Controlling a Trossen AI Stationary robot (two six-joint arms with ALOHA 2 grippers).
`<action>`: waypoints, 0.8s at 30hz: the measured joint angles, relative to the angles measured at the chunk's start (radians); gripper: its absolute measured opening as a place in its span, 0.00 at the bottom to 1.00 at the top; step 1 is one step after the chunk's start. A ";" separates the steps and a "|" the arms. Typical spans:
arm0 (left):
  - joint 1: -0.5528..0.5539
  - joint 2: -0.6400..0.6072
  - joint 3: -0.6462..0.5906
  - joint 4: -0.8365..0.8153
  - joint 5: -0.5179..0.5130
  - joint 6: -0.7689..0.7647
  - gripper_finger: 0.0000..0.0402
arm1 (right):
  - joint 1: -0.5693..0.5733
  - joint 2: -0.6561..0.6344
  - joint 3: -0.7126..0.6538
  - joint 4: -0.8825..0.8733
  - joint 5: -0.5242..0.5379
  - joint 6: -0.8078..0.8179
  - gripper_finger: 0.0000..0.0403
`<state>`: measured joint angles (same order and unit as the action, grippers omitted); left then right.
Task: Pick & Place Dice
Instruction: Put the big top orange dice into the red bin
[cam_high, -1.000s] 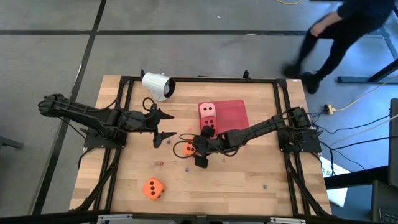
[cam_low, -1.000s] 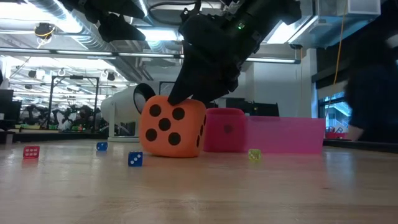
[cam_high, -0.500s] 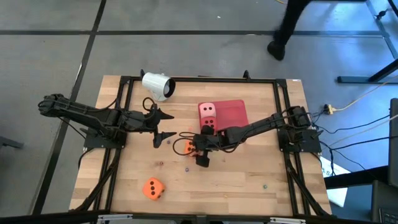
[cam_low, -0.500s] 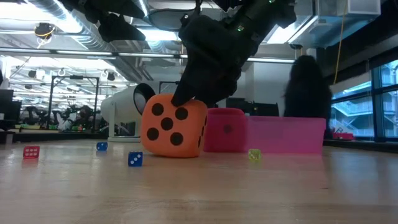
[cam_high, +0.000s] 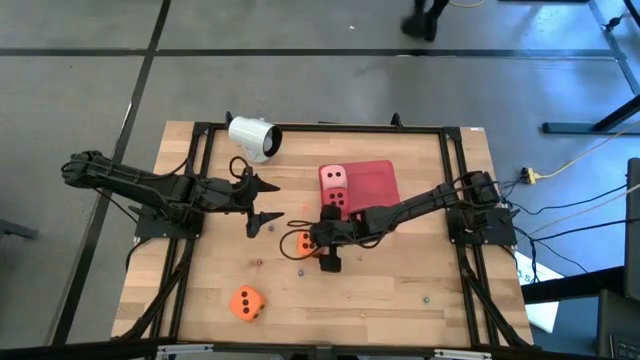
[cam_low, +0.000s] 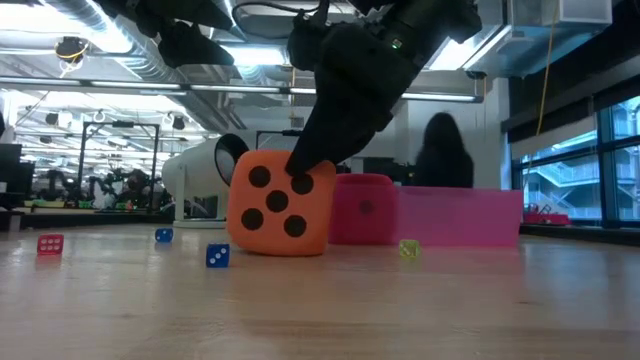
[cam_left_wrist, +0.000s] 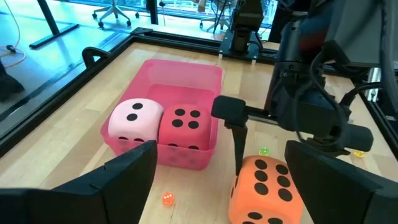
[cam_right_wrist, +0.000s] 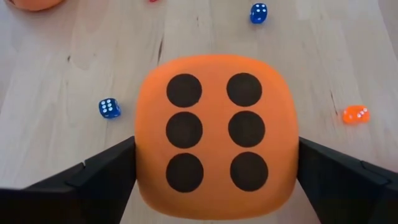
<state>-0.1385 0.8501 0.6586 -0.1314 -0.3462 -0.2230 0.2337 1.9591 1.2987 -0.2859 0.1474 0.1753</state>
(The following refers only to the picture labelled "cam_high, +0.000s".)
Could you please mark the orange foam die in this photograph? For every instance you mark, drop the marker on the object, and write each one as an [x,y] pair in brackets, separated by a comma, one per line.
[237,305]
[302,245]

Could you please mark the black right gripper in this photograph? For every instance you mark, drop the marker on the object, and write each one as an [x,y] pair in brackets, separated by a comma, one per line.
[332,235]

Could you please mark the dark chair base leg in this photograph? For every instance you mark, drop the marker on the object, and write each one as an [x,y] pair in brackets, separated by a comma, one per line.
[15,229]

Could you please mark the light pink foam die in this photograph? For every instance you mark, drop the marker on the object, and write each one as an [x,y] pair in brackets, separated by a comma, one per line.
[334,184]

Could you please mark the grey metal floor rail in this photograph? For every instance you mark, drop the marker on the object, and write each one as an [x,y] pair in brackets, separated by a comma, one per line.
[617,55]

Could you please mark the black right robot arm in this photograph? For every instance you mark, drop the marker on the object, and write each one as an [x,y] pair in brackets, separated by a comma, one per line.
[425,197]

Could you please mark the white paper sheet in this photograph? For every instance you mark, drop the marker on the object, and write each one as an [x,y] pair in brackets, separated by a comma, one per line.
[542,310]

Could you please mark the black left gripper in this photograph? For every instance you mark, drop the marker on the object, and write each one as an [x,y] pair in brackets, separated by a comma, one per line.
[232,195]

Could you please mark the black T-shaped desk leg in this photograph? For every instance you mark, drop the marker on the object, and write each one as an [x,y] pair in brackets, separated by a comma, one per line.
[570,128]

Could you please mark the magenta foam die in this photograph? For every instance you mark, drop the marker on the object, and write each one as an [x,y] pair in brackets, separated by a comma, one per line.
[326,198]

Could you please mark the white cylindrical projector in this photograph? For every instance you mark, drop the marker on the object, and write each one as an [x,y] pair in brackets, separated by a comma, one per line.
[247,132]

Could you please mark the person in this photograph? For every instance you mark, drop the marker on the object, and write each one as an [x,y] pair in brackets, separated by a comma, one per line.
[425,20]

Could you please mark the translucent pink plastic bin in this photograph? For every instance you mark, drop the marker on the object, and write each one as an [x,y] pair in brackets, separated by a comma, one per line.
[375,185]

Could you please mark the black equipment box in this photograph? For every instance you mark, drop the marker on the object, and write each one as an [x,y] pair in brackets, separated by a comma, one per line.
[620,320]

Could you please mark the black crossbeam with silver brackets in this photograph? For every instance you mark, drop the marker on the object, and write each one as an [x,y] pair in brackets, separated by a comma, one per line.
[320,352]

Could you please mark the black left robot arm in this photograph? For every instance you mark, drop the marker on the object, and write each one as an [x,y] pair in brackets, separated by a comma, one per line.
[130,180]

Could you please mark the black aluminium table frame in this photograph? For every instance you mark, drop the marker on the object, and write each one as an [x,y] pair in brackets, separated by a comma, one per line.
[325,128]

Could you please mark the black cabinet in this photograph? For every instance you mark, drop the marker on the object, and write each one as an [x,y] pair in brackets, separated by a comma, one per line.
[634,225]

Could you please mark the black desk foot bar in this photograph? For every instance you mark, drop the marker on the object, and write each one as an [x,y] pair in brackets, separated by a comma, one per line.
[575,285]

